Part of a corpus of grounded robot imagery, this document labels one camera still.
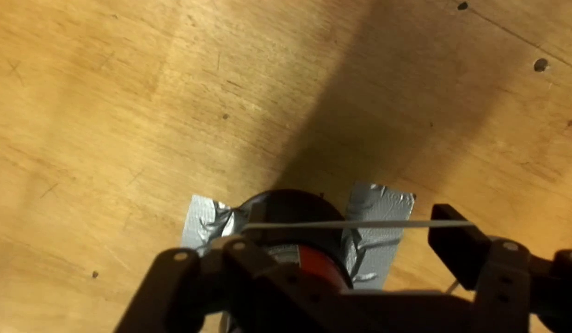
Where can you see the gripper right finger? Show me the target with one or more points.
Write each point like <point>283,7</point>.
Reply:
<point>503,277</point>

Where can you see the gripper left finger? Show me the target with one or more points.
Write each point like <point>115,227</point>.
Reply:
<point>184,286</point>

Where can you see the jar with black lid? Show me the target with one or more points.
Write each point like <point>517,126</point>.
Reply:
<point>299,208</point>

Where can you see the grey duct tape strip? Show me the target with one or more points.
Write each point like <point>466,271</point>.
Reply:
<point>205,222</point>
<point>378,212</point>

